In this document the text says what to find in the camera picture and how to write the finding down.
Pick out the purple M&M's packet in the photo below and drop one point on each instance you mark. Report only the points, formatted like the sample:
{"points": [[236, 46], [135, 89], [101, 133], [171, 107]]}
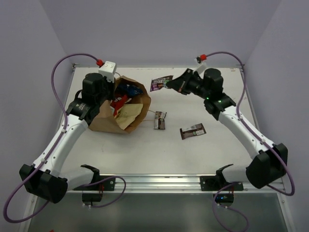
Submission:
{"points": [[159, 83]]}

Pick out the red snack packet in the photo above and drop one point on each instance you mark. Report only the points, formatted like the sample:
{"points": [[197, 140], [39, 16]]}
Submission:
{"points": [[117, 104]]}

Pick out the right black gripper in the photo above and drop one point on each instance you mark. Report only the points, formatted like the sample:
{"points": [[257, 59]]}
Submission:
{"points": [[180, 84]]}

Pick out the brown M&M's packet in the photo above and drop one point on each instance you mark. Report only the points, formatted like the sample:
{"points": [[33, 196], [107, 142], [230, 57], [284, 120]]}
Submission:
{"points": [[195, 130], [159, 120]]}

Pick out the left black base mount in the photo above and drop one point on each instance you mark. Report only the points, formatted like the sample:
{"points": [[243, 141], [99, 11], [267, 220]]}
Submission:
{"points": [[94, 194]]}

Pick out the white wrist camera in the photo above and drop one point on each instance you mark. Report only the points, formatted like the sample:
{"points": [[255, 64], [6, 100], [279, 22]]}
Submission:
{"points": [[107, 69], [201, 64]]}

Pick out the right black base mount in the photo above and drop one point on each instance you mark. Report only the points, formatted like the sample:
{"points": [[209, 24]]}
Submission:
{"points": [[226, 195]]}

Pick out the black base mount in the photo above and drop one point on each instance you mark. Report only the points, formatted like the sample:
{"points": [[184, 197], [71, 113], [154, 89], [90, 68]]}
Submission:
{"points": [[226, 195], [94, 194]]}

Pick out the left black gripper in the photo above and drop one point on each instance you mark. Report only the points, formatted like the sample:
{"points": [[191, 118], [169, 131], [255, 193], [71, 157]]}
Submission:
{"points": [[110, 90]]}

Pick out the aluminium mounting rail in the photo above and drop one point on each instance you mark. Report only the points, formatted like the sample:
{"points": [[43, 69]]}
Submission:
{"points": [[163, 183]]}

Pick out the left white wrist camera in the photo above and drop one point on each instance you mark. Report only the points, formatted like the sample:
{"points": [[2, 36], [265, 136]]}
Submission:
{"points": [[107, 69]]}

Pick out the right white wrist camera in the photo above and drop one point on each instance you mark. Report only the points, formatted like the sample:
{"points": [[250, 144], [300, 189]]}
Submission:
{"points": [[201, 64]]}

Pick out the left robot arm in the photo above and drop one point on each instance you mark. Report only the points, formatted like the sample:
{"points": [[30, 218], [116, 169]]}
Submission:
{"points": [[44, 177]]}

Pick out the blue snack bag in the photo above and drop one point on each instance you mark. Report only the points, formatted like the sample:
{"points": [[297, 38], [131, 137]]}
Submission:
{"points": [[129, 90]]}

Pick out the cream snack packet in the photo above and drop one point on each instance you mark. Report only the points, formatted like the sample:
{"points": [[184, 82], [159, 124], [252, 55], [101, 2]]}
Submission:
{"points": [[128, 114]]}

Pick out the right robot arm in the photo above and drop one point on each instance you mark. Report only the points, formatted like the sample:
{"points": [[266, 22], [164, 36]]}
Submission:
{"points": [[268, 158]]}

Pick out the brown paper bag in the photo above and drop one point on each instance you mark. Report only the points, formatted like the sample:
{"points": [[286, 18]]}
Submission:
{"points": [[105, 122]]}

